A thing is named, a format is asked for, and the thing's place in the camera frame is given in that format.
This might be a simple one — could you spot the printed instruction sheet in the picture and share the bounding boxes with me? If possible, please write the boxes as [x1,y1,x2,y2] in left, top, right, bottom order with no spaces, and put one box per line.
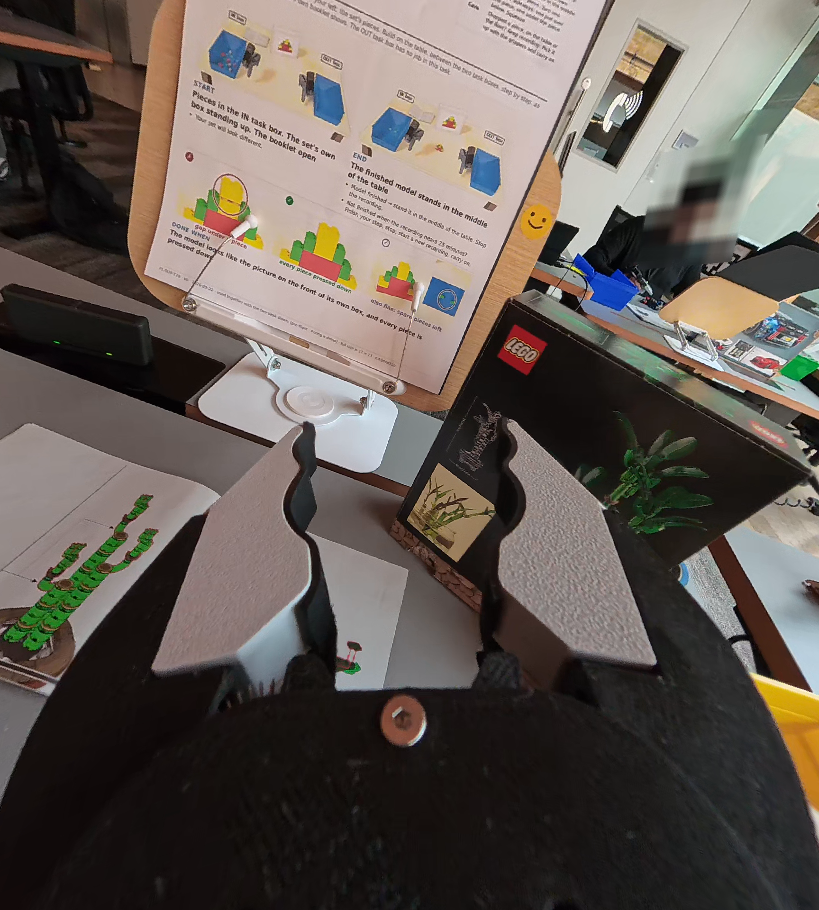
[145,0,613,395]

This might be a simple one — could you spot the open lego instruction booklet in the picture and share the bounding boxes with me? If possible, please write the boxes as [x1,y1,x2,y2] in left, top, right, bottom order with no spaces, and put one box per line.
[0,424,410,694]

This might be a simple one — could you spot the black flat panel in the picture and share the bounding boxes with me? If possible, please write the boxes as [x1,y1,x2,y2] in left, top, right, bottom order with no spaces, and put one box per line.
[715,245,819,303]

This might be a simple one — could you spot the black box-shaped device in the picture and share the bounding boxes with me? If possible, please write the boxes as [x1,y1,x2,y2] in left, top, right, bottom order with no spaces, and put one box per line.
[0,284,155,367]

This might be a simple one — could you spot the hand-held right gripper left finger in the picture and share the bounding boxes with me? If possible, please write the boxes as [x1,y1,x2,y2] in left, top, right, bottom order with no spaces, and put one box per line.
[152,423,339,687]

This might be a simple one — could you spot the black lego set box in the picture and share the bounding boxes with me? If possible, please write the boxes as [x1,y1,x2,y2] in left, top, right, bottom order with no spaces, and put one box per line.
[391,291,816,612]

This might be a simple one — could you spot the dark framed wall window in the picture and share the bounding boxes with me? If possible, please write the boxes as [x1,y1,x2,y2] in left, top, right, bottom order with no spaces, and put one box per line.
[575,20,688,172]

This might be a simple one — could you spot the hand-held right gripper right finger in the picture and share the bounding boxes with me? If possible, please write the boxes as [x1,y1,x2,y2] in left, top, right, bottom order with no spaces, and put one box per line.
[479,419,659,691]

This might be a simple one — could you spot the blue plastic bin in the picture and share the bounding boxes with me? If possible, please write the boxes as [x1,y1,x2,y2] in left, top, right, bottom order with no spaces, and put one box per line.
[572,255,641,311]

